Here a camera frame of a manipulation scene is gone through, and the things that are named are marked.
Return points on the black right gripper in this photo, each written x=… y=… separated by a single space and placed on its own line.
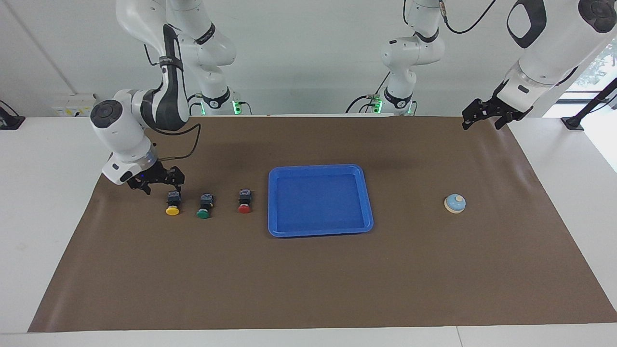
x=156 y=176

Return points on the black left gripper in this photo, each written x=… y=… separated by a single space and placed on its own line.
x=506 y=107

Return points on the yellow push button switch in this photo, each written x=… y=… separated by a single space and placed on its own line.
x=172 y=210

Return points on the green push button switch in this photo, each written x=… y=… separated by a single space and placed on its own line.
x=203 y=213

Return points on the red push button switch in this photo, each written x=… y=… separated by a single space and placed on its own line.
x=245 y=208

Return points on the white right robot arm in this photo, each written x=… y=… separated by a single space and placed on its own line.
x=123 y=135

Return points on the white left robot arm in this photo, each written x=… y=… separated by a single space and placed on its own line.
x=544 y=58

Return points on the light blue service bell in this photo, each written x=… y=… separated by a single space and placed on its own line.
x=454 y=204

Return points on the blue plastic tray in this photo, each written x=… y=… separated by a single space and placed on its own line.
x=318 y=202

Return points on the brown table mat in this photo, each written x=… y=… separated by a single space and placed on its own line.
x=308 y=279

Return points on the black camera stand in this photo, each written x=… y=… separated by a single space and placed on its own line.
x=573 y=123

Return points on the white wall outlet box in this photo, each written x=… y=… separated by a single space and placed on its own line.
x=72 y=107

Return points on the black clamp mount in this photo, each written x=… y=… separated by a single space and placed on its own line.
x=12 y=123

